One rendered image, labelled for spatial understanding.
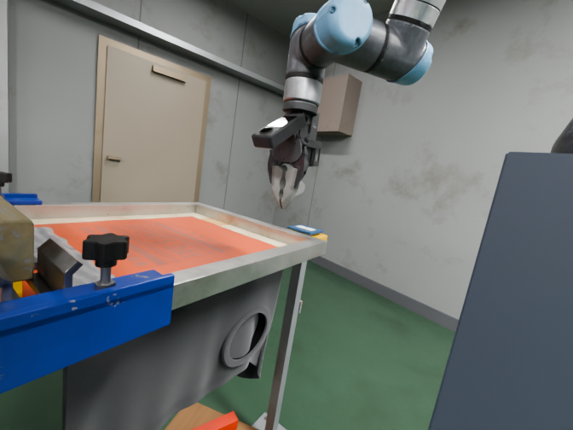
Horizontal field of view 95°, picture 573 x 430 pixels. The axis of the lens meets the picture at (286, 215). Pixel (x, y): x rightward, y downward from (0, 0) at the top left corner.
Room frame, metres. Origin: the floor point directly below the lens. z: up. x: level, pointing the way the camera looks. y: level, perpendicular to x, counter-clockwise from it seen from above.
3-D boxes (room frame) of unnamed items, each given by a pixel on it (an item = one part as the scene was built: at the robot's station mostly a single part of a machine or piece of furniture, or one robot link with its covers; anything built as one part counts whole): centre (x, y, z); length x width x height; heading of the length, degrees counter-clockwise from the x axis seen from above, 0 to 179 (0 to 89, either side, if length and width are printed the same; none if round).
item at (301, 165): (0.54, 0.00, 1.18); 0.05 x 0.02 x 0.09; 57
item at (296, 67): (0.56, 0.01, 1.39); 0.09 x 0.08 x 0.11; 21
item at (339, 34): (0.47, -0.04, 1.39); 0.11 x 0.11 x 0.08; 21
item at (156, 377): (0.51, 0.15, 0.77); 0.46 x 0.09 x 0.36; 147
